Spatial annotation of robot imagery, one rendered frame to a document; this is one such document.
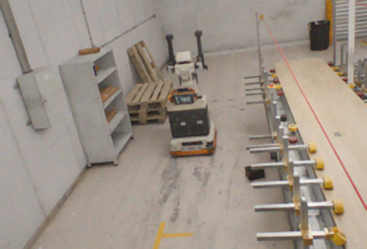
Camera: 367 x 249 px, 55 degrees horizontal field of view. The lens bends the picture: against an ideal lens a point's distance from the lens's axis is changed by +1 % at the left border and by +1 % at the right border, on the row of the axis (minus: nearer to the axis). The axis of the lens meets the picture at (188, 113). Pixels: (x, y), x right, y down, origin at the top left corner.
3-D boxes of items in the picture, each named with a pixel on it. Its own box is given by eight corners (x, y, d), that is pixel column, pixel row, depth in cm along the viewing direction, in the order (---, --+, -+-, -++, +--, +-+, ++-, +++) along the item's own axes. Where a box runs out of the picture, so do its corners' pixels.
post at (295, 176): (297, 239, 227) (293, 175, 209) (296, 235, 230) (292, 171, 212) (302, 238, 226) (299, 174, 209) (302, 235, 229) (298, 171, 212)
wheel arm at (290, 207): (254, 212, 218) (254, 207, 217) (254, 209, 221) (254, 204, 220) (340, 209, 209) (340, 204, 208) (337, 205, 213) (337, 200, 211)
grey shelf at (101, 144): (88, 168, 510) (57, 65, 454) (109, 140, 592) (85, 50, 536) (117, 166, 502) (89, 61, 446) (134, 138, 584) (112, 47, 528)
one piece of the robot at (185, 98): (198, 105, 468) (195, 93, 452) (173, 107, 475) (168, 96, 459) (198, 100, 476) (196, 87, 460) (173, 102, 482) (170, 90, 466)
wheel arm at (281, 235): (256, 240, 195) (256, 236, 194) (256, 237, 198) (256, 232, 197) (325, 239, 189) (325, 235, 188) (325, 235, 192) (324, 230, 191)
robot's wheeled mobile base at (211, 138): (214, 154, 482) (212, 138, 473) (170, 157, 493) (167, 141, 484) (217, 133, 543) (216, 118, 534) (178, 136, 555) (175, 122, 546)
